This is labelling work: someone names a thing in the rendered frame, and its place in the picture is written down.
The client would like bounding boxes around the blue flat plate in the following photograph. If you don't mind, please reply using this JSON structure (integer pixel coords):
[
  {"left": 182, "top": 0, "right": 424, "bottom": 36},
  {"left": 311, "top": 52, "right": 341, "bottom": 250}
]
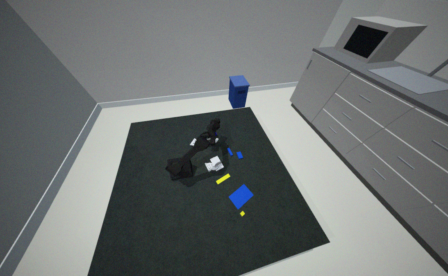
[{"left": 229, "top": 184, "right": 253, "bottom": 210}]

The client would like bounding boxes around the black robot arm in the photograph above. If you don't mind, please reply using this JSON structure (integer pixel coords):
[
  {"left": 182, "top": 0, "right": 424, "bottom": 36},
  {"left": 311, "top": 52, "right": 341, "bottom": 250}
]
[{"left": 165, "top": 118, "right": 220, "bottom": 176}]

